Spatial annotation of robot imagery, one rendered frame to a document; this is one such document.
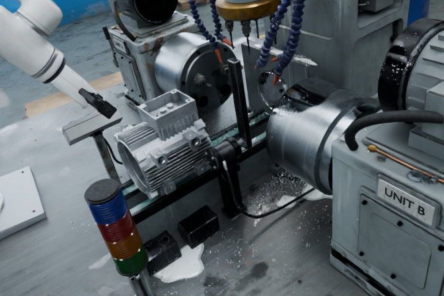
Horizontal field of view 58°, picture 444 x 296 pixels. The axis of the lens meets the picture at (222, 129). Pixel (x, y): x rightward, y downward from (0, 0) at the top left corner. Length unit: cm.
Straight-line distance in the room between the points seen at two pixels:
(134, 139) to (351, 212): 54
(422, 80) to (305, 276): 54
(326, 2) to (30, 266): 110
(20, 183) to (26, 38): 76
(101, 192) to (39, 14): 41
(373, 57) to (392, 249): 67
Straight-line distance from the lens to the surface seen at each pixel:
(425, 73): 69
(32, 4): 92
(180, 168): 104
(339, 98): 93
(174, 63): 134
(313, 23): 125
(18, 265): 130
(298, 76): 116
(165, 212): 112
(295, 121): 92
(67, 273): 120
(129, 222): 73
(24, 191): 152
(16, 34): 91
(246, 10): 104
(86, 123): 124
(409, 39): 72
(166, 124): 101
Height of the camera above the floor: 163
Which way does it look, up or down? 33 degrees down
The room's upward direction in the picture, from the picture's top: 11 degrees counter-clockwise
